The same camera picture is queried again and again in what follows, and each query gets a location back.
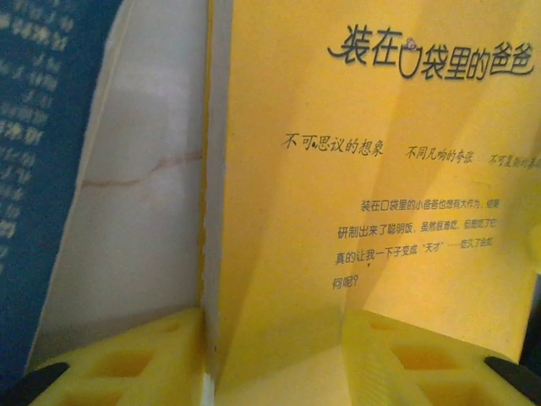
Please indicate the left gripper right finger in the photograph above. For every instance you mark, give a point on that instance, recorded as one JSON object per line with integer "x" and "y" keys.
{"x": 372, "y": 372}

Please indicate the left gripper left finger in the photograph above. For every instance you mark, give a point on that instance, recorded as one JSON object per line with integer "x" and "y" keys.
{"x": 177, "y": 359}

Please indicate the dark blue booklet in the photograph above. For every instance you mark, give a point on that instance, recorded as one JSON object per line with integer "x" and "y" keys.
{"x": 38, "y": 169}

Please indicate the yellow book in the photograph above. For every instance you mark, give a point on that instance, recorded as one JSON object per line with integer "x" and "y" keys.
{"x": 338, "y": 127}

